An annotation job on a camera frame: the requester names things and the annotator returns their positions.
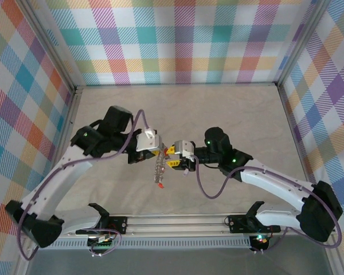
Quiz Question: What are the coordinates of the grey metal sheet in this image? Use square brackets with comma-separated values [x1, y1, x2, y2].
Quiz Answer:
[25, 247, 333, 275]

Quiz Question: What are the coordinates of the green circuit board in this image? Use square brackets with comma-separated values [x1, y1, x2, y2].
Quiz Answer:
[87, 234, 117, 249]

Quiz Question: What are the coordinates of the controller board with lights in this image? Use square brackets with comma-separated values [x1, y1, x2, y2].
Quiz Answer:
[251, 234, 272, 250]

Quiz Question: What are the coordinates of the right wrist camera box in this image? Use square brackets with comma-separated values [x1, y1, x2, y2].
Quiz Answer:
[174, 139, 196, 158]

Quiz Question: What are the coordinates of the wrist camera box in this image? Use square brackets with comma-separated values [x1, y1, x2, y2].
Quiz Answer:
[174, 139, 196, 158]
[135, 127, 163, 154]

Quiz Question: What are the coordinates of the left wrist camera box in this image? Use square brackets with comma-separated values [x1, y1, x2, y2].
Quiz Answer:
[135, 127, 163, 154]

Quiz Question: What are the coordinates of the aluminium side frame rail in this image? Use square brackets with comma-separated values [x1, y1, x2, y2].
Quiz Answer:
[14, 85, 83, 275]
[276, 84, 341, 275]

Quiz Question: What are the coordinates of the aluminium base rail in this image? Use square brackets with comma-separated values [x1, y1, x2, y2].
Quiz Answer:
[57, 213, 336, 238]

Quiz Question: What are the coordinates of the aluminium rear frame rail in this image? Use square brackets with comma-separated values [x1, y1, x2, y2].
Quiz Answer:
[74, 82, 280, 89]

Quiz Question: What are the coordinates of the grey slotted cable duct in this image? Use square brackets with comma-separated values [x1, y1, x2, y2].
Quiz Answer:
[47, 239, 255, 250]

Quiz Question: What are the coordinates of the thin purple wire loop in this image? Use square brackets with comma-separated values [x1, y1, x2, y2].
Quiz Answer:
[87, 228, 123, 258]

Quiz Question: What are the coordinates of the aluminium frame post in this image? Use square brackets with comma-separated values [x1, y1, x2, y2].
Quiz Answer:
[18, 0, 79, 94]
[275, 0, 333, 87]

